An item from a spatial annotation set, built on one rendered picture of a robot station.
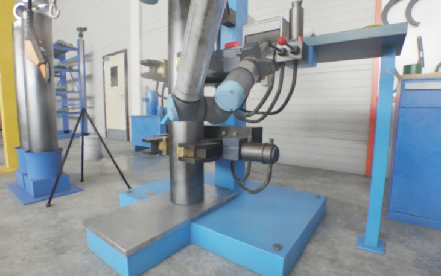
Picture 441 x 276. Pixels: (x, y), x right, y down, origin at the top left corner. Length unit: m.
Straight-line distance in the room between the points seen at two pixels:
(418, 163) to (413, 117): 0.29
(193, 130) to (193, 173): 0.25
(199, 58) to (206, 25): 0.09
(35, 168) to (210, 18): 1.98
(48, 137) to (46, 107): 0.24
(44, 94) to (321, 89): 2.85
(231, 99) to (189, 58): 0.17
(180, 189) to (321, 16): 2.64
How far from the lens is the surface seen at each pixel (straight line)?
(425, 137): 1.79
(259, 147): 1.18
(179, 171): 1.33
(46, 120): 2.27
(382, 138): 1.33
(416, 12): 3.11
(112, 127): 6.28
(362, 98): 2.97
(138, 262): 1.12
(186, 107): 0.72
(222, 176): 1.74
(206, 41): 0.63
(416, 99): 1.78
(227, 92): 0.69
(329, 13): 3.24
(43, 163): 2.28
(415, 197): 1.86
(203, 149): 1.18
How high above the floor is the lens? 0.69
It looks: 7 degrees down
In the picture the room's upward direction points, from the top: straight up
